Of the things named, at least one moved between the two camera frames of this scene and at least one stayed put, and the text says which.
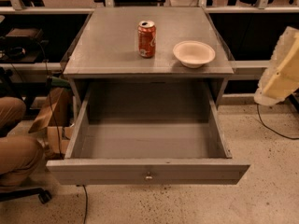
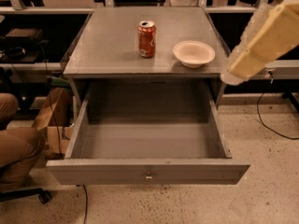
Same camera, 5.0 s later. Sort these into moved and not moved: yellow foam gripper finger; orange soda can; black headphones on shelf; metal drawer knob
Moved: yellow foam gripper finger
Not moved: metal drawer knob; black headphones on shelf; orange soda can
